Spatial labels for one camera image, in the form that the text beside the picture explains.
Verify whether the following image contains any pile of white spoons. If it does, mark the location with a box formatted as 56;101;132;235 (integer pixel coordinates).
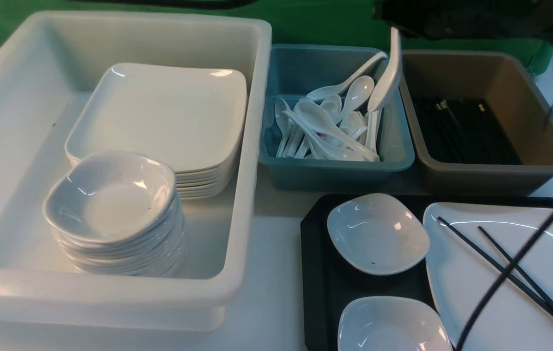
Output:
273;52;388;162

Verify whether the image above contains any brown plastic bin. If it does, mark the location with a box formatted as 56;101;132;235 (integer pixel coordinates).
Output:
400;50;553;196

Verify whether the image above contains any stack of white plates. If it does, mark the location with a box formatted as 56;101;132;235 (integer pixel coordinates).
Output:
64;62;248;199

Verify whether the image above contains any black serving tray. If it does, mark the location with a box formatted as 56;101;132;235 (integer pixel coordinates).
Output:
301;194;553;351

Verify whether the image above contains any large white plastic tub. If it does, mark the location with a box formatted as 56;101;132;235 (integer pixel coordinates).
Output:
0;11;272;332

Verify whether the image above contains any small white bowl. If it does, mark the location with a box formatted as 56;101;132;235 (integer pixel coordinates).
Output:
326;193;430;276
337;296;453;351

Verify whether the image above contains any black cable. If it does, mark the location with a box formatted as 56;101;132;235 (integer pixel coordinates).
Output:
455;68;553;351

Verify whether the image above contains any large white square plate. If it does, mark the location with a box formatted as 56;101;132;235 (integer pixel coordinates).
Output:
423;202;553;351

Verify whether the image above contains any stack of small white bowls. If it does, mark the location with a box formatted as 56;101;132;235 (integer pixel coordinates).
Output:
42;151;189;278

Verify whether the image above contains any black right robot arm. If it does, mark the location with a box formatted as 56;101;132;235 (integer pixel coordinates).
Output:
373;0;553;46

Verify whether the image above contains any white ceramic soup spoon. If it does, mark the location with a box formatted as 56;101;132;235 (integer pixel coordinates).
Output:
367;27;402;114

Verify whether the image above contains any green cloth backdrop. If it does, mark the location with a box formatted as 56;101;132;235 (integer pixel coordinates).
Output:
0;0;553;76

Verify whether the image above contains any pile of black chopsticks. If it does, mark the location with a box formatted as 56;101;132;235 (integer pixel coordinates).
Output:
413;96;523;166

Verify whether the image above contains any blue plastic bin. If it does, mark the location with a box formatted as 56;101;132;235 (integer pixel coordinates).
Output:
259;44;420;194

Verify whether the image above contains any black chopstick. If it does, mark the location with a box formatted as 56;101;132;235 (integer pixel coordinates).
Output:
477;226;553;342
437;217;553;348

